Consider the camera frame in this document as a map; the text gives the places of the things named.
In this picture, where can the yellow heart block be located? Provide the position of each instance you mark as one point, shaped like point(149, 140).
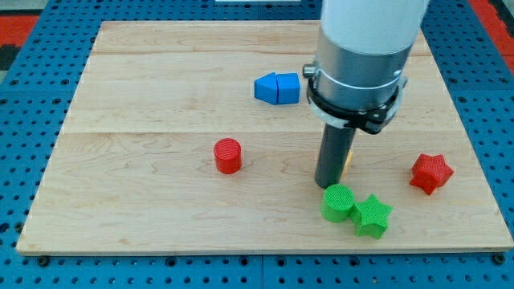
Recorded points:
point(347, 162)

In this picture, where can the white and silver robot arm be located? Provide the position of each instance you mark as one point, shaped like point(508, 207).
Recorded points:
point(356, 78)

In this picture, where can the red cylinder block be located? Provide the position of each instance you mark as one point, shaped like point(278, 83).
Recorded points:
point(228, 155)

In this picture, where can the blue triangular block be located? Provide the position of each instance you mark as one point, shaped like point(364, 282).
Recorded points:
point(266, 88)

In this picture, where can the blue cube block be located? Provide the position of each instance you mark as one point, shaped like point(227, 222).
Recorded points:
point(288, 85)

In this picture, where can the light wooden board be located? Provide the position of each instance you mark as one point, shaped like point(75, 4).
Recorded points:
point(133, 169)

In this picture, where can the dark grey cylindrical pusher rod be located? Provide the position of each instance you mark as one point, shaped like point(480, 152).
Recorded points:
point(333, 154)

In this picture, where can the green cylinder block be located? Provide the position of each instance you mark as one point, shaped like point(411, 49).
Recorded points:
point(337, 203)

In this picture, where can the green star block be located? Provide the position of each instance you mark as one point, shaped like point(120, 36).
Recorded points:
point(370, 217)

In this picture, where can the red star block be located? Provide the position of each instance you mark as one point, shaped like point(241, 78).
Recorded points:
point(430, 172)

